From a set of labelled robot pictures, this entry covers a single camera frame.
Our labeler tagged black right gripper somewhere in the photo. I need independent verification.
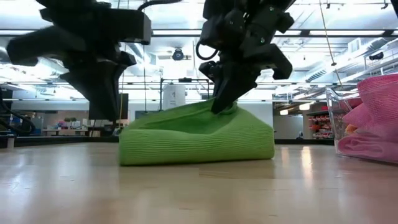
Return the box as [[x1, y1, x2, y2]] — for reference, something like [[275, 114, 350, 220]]
[[198, 4, 295, 115]]

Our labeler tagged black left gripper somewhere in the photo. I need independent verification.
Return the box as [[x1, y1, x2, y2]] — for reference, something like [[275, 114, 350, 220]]
[[6, 6, 137, 123]]

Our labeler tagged green microfiber towel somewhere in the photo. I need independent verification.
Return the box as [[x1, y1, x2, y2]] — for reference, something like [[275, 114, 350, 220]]
[[118, 98, 276, 167]]

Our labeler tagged clear plastic bin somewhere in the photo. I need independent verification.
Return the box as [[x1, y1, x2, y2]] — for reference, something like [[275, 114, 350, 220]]
[[325, 86, 398, 166]]

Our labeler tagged orange microfiber towel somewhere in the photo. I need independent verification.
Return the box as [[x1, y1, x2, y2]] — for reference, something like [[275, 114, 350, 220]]
[[344, 123, 359, 136]]

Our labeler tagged background desk with plants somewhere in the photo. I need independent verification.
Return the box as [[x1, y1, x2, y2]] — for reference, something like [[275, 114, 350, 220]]
[[41, 117, 91, 138]]

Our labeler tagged dark background monitor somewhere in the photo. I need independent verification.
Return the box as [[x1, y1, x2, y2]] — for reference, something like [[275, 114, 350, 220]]
[[119, 93, 129, 120]]

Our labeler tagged white background cabinet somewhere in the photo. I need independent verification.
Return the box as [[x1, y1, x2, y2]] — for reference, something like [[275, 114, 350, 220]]
[[162, 83, 187, 111]]

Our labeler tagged black shelf with red bins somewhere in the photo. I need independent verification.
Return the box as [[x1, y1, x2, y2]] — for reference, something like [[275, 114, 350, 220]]
[[306, 111, 335, 140]]

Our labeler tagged black overhead beam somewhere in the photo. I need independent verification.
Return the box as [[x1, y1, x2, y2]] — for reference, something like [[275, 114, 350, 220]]
[[0, 29, 398, 39]]

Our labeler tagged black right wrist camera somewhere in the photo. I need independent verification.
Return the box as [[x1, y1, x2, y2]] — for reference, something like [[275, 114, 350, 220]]
[[198, 8, 247, 51]]

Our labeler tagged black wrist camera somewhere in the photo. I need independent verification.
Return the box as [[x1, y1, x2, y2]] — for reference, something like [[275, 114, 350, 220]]
[[92, 9, 152, 45], [198, 8, 247, 51]]

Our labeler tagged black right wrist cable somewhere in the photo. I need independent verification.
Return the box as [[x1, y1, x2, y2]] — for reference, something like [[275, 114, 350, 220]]
[[195, 40, 220, 61]]

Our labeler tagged black background rack frame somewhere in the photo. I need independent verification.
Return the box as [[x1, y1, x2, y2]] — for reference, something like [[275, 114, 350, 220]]
[[159, 77, 211, 112]]

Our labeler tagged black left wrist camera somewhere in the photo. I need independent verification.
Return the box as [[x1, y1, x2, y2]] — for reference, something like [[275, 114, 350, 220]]
[[92, 9, 152, 45]]

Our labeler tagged black cable bundle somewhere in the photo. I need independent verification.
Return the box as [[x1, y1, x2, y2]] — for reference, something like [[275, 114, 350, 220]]
[[0, 86, 37, 136]]

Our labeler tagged dark round ceiling camera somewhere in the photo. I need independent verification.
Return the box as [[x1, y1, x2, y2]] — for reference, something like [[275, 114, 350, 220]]
[[171, 48, 186, 62]]

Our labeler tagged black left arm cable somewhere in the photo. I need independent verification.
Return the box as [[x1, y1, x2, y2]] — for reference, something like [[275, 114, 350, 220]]
[[136, 0, 185, 12]]

